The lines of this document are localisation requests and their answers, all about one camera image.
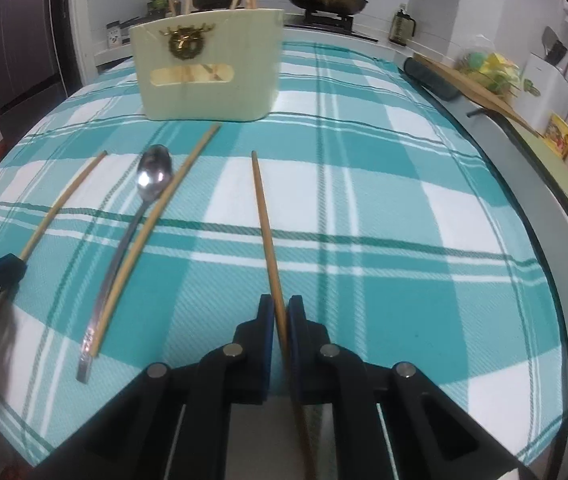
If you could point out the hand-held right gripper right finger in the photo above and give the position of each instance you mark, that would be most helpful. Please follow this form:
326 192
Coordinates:
295 355

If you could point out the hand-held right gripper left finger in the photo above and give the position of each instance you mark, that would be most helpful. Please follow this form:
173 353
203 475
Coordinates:
265 355

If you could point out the large metal spoon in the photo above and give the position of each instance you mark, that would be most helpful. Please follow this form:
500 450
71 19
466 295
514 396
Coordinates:
153 167

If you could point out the cream utensil holder box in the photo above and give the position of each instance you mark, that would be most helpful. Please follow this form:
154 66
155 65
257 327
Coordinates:
213 95

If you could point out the teal plaid tablecloth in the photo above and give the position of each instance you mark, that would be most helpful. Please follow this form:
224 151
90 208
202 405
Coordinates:
364 260

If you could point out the grey refrigerator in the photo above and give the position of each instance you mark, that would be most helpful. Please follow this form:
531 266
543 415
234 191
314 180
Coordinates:
18 35

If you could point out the white spice jar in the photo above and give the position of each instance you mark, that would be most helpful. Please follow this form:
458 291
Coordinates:
113 35

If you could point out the dark spice jar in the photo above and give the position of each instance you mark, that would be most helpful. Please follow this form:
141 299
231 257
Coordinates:
129 27

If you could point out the dark sauce bottle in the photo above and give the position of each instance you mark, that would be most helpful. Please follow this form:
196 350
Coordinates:
157 2

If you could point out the green cutting board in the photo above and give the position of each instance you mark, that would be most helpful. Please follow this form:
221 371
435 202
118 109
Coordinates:
564 190

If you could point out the wooden cutting board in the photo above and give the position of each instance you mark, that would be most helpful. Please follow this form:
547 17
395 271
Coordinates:
479 95

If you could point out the black gas cooktop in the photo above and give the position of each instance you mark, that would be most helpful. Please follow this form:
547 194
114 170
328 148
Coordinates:
334 25

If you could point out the plastic bag of vegetables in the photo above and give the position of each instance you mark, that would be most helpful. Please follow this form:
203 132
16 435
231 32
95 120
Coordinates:
489 72

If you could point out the yellow printed mug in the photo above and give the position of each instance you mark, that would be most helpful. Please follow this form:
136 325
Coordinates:
560 135

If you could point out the dark drinking bottle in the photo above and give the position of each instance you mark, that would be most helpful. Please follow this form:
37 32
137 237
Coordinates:
402 25

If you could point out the white knife holder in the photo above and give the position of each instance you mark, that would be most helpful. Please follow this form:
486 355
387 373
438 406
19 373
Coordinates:
544 90

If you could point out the black spatula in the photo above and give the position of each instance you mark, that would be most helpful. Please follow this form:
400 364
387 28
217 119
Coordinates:
554 45

